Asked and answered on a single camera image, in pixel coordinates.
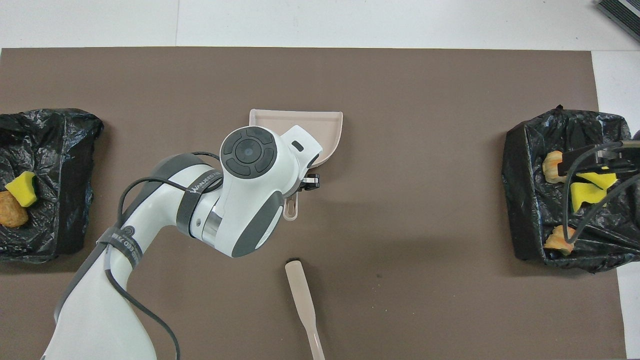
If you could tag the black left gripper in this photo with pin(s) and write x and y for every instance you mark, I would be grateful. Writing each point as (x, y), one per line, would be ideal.
(311, 182)

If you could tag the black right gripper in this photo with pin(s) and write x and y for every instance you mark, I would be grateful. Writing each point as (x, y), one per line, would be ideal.
(617, 157)

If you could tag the pale striped croissant toy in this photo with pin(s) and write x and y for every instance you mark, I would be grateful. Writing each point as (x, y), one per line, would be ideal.
(551, 167)

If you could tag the yellow sponge wedge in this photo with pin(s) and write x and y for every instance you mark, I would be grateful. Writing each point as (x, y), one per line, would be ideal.
(600, 179)

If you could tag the notched yellow sponge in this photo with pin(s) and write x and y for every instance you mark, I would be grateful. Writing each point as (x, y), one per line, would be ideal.
(585, 196)

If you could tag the beige plastic dustpan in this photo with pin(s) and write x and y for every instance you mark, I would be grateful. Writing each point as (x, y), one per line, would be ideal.
(320, 127)

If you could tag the orange striped croissant toy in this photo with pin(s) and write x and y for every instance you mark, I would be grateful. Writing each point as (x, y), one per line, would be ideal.
(557, 241)

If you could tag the beige hand brush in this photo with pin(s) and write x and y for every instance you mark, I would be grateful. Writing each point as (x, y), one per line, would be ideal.
(300, 290)

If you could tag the curved yellow sponge piece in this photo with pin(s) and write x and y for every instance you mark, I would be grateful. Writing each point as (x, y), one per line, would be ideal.
(22, 189)

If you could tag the brown peanut-shaped bread toy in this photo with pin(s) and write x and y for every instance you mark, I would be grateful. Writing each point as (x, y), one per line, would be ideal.
(11, 210)

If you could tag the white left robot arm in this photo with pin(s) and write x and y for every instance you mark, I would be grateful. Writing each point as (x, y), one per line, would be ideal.
(250, 200)

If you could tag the bin with black bag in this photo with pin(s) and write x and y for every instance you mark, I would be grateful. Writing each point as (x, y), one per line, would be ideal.
(525, 200)
(60, 150)

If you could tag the brown table mat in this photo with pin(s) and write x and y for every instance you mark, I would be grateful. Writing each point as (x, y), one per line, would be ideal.
(400, 85)

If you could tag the dark ribbed panel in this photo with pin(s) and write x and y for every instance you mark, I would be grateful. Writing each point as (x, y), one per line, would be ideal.
(622, 12)

